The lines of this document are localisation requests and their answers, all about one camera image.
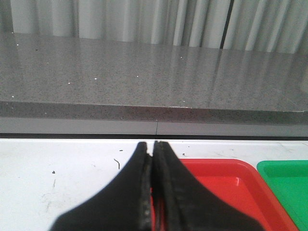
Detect green plastic tray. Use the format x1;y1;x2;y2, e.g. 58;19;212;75
257;160;308;231

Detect grey stone counter ledge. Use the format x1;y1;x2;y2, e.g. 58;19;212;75
0;32;308;125

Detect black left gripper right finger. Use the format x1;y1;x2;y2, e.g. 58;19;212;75
152;141;264;231

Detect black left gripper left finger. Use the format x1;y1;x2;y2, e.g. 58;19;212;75
51;142;152;231

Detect red plastic tray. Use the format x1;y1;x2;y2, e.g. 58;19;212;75
150;158;300;231

